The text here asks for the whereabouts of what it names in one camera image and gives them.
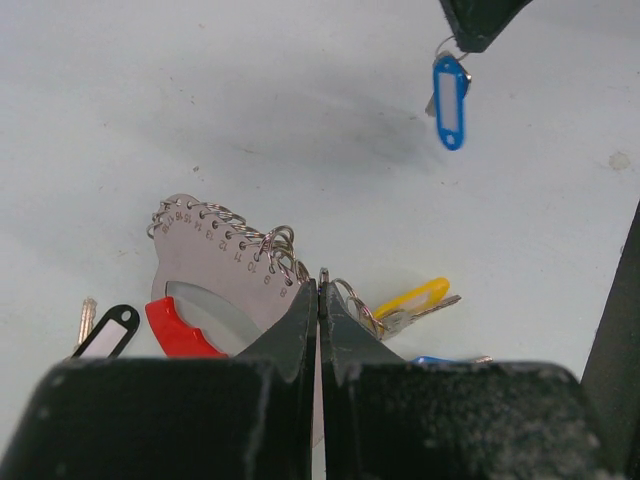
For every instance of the yellow tag on holder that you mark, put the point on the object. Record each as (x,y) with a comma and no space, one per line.
(390,318)

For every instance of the red-handled metal key holder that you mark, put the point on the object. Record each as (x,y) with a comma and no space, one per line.
(209,246)

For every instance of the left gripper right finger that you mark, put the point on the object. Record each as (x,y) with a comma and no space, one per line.
(388,418)

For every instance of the blue tag on holder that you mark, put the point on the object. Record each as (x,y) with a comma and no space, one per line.
(426,360)

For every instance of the key with black tag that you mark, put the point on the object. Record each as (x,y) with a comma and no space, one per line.
(109,336)

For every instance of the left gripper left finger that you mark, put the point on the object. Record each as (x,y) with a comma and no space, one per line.
(245,417)

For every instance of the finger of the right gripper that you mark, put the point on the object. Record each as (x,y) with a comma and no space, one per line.
(475,24)

